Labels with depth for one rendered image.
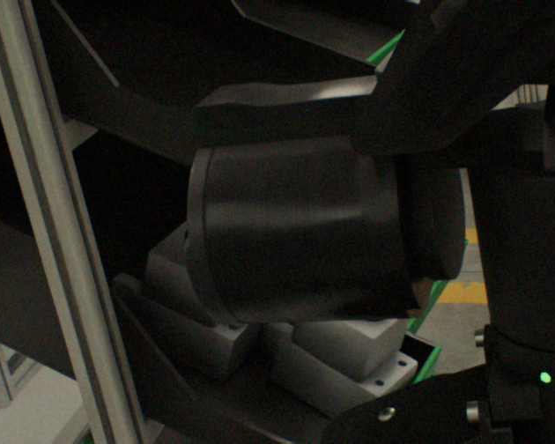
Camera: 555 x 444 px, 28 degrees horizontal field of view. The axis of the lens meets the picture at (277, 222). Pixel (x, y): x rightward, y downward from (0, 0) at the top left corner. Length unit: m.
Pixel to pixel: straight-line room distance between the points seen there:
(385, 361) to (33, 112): 0.23
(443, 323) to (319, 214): 3.05
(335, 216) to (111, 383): 0.27
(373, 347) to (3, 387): 0.96
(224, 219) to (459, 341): 2.94
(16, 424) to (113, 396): 0.90
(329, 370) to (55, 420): 0.86
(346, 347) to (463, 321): 2.76
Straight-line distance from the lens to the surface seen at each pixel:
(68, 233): 0.50
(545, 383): 0.29
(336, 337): 0.56
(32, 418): 1.44
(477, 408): 0.30
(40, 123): 0.49
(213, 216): 0.29
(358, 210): 0.28
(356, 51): 0.68
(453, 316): 3.36
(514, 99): 4.43
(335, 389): 0.58
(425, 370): 0.61
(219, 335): 0.58
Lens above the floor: 1.51
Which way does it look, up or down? 20 degrees down
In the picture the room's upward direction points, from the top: 12 degrees counter-clockwise
